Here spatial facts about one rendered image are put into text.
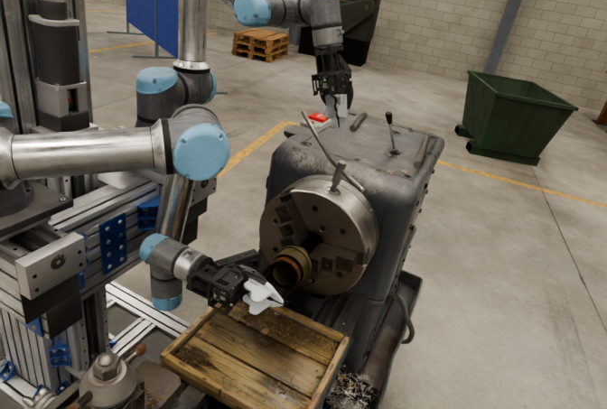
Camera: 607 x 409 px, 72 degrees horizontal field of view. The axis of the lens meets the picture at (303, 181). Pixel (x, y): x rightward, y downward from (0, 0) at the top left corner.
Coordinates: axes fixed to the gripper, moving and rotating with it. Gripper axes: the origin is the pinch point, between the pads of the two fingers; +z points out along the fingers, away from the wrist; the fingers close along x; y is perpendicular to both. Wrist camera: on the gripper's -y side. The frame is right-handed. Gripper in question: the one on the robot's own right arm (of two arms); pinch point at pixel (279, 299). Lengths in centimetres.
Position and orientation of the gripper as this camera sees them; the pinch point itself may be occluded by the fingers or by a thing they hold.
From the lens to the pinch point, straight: 95.1
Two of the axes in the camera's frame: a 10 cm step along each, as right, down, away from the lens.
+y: -4.3, 3.6, -8.3
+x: 1.4, -8.8, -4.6
